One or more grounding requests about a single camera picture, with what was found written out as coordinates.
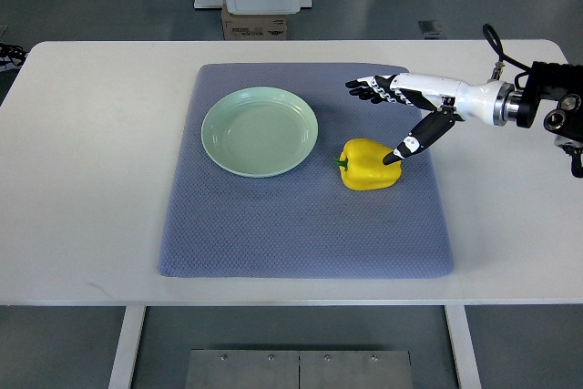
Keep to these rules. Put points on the white table leg left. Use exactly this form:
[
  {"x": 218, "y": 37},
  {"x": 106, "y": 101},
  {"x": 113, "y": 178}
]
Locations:
[{"x": 127, "y": 350}]

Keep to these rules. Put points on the grey floor plate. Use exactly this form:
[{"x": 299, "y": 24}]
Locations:
[{"x": 431, "y": 29}]

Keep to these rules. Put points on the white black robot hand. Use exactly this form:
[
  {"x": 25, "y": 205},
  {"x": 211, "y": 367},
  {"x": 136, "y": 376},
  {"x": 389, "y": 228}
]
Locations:
[{"x": 446, "y": 100}]

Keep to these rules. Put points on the white table leg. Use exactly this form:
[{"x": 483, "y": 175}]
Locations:
[
  {"x": 127, "y": 350},
  {"x": 462, "y": 347}
]

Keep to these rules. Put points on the blue quilted mat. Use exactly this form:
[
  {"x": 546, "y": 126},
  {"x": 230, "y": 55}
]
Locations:
[{"x": 304, "y": 223}]

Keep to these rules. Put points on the yellow bell pepper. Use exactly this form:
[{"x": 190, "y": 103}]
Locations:
[{"x": 361, "y": 165}]

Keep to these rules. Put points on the light green plate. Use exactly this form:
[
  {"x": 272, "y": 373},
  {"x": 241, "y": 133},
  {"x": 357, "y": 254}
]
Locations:
[{"x": 259, "y": 132}]

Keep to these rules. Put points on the cardboard box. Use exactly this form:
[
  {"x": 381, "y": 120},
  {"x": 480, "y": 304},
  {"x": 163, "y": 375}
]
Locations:
[{"x": 253, "y": 27}]

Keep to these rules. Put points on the white table leg right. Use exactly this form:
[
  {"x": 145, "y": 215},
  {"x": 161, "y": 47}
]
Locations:
[{"x": 462, "y": 347}]

